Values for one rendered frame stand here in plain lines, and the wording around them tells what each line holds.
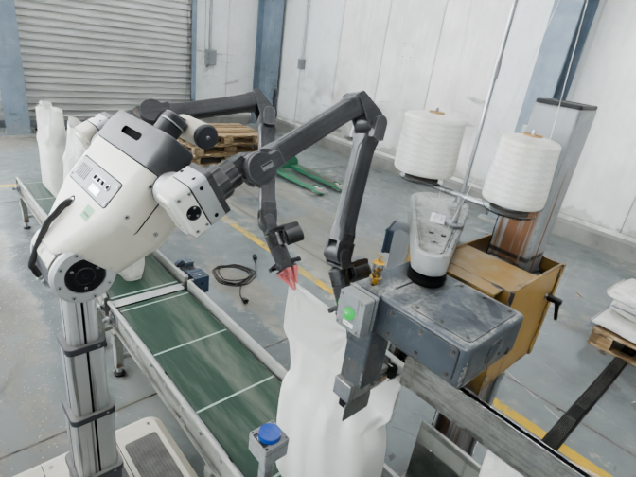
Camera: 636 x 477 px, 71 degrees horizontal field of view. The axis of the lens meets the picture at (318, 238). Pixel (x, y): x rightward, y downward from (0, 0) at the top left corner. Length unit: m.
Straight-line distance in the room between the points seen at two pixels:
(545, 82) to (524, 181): 4.79
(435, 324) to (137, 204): 0.73
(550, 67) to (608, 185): 1.51
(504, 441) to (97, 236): 1.05
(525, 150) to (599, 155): 5.06
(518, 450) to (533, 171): 0.60
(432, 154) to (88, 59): 7.51
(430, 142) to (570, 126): 0.33
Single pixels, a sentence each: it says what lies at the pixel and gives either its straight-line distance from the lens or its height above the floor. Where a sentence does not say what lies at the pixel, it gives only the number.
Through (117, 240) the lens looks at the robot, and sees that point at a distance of 1.19.
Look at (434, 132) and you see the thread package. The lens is 1.18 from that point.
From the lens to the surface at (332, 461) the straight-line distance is 1.50.
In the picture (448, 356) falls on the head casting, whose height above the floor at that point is 1.30.
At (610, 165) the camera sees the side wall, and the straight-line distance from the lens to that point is 6.09.
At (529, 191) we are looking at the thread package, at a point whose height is 1.58.
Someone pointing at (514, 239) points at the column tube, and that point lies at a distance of 1.34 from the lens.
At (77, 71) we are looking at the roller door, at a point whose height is 0.90.
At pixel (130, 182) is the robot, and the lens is 1.15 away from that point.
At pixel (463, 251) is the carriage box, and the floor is 1.33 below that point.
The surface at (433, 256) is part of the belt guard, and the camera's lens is 1.03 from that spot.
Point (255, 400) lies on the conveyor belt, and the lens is 2.05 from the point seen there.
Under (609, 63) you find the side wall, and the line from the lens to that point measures 6.14.
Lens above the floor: 1.82
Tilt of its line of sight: 24 degrees down
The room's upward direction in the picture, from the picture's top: 8 degrees clockwise
